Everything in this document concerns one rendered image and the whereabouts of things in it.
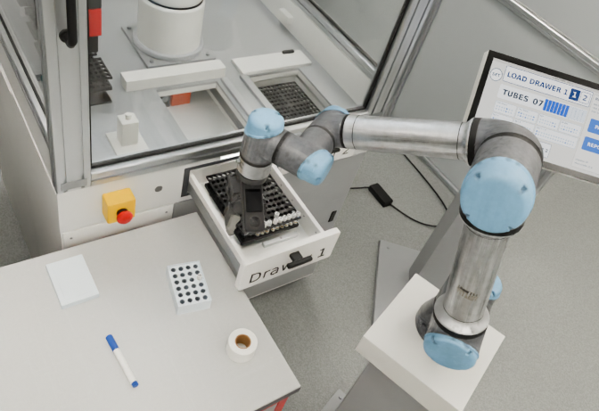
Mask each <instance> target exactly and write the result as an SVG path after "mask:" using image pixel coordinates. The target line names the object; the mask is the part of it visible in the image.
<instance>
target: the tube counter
mask: <svg viewBox="0 0 599 411"><path fill-rule="evenodd" d="M530 107H531V108H534V109H537V110H540V111H545V112H548V113H551V114H553V115H557V116H560V117H563V118H565V119H571V120H574V121H577V122H579V123H583V124H584V121H585V118H586V115H587V111H586V110H583V109H580V108H578V107H574V106H571V105H568V104H566V103H560V102H557V101H555V100H552V99H549V98H545V97H543V96H540V95H534V97H533V100H532V103H531V105H530Z"/></svg>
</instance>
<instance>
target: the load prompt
mask: <svg viewBox="0 0 599 411"><path fill-rule="evenodd" d="M502 81H504V82H508V83H511V84H514V85H516V86H522V87H525V88H528V89H530V90H533V91H537V92H539V93H542V94H545V95H551V96H553V97H556V98H559V99H563V100H565V101H568V102H571V103H576V104H579V105H582V106H585V107H587V108H589V105H590V103H591V100H592V97H593V94H594V92H591V91H588V90H586V89H583V88H579V87H576V86H572V85H569V84H565V83H562V82H560V81H557V80H554V79H550V78H546V77H543V76H540V75H537V74H534V73H531V72H528V71H526V70H520V69H517V68H514V67H512V66H508V65H506V69H505V74H504V76H503V79H502Z"/></svg>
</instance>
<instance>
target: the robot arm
mask: <svg viewBox="0 0 599 411"><path fill-rule="evenodd" d="M334 148H345V149H353V150H362V151H372V152H389V153H398V154H408V155H417V156H426V157H435V158H444V159H454V160H463V161H464V162H465V163H466V164H467V165H468V166H471V167H470V169H469V172H468V173H467V175H466V176H465V178H464V181H463V183H462V186H461V191H460V206H459V216H460V218H461V220H462V221H463V222H464V225H463V229H462V233H461V236H460V239H459V243H458V246H457V250H456V254H455V259H454V263H453V266H452V269H451V273H450V275H449V277H448V278H447V280H446V281H445V282H444V284H443V285H442V287H441V288H440V290H439V292H438V294H437V295H436V296H435V297H433V298H431V299H430V300H427V301H425V302H424V303H423V304H422V305H421V307H420V308H419V310H418V311H417V313H416V316H415V326H416V330H417V332H418V333H419V335H420V336H421V338H422V339H423V349H424V351H425V353H426V354H427V355H428V356H429V357H430V358H431V359H432V360H433V361H435V362H436V363H438V364H439V365H441V366H444V367H446V368H450V369H454V370H467V369H470V368H472V367H474V366H475V364H476V361H477V359H478V358H479V356H480V355H479V353H480V347H481V344H482V342H483V339H484V336H485V333H486V331H487V328H488V323H489V314H490V311H491V308H492V306H493V304H494V302H495V300H496V299H498V298H499V296H500V293H501V291H502V283H501V280H500V278H499V277H498V276H497V273H498V271H499V268H500V266H501V263H502V260H503V257H504V255H505V250H506V247H507V244H508V242H509V239H510V236H513V235H515V234H518V233H519V232H520V231H521V230H522V228H523V226H524V223H525V220H526V218H527V217H528V215H529V214H530V212H531V211H532V208H533V206H534V202H535V197H536V190H537V183H538V180H539V176H540V172H541V169H542V166H543V161H544V153H543V149H542V145H541V143H540V142H539V141H538V139H537V137H536V136H535V135H534V134H533V133H532V132H530V131H529V130H528V129H526V128H525V127H523V126H521V125H518V124H516V123H512V122H510V121H506V120H501V119H487V118H472V119H470V120H469V121H467V122H461V121H447V120H434V119H408V118H394V117H381V116H367V115H354V114H349V113H348V112H347V111H346V110H345V109H343V108H341V107H340V106H337V105H332V106H328V107H326V108H325V109H324V110H323V111H321V112H320V113H318V114H317V115H316V117H315V119H314V120H313V122H312V123H311V124H310V125H309V126H308V127H307V128H306V129H305V130H304V132H303V133H302V134H301V135H300V136H296V135H294V134H293V133H292V132H290V131H288V130H286V129H284V119H283V116H281V115H280V113H279V112H278V111H275V110H273V109H270V108H258V109H256V110H254V111H252V112H251V113H250V116H249V118H248V121H247V124H246V126H245V128H244V135H243V139H242V145H241V150H240V154H239V158H238V159H236V163H237V168H236V171H235V173H233V174H228V176H227V180H226V187H225V190H226V195H227V199H228V201H230V202H231V203H228V205H227V206H226V207H225V209H224V218H225V225H226V232H227V233H228V235H229V236H232V235H234V230H235V228H236V227H235V225H236V224H237V223H238V222H239V221H240V215H241V214H242V230H243V232H244V234H248V233H262V232H263V231H265V215H266V211H267V209H266V205H267V204H266V202H265V197H264V196H263V192H264V191H263V189H262V184H263V183H265V182H266V180H267V176H268V175H269V173H270V170H271V168H272V164H275V165H276V166H278V167H280V168H281V169H284V170H286V171H288V172H290V173H291V174H293V175H294V176H296V177H298V179H300V180H304V181H306V182H309V183H310V184H312V185H320V184H321V183H322V182H323V181H324V179H325V177H326V176H327V175H328V173H329V171H330V169H331V167H332V164H333V161H334V157H333V155H332V154H331V152H332V151H333V150H334ZM232 176H234V177H232Z"/></svg>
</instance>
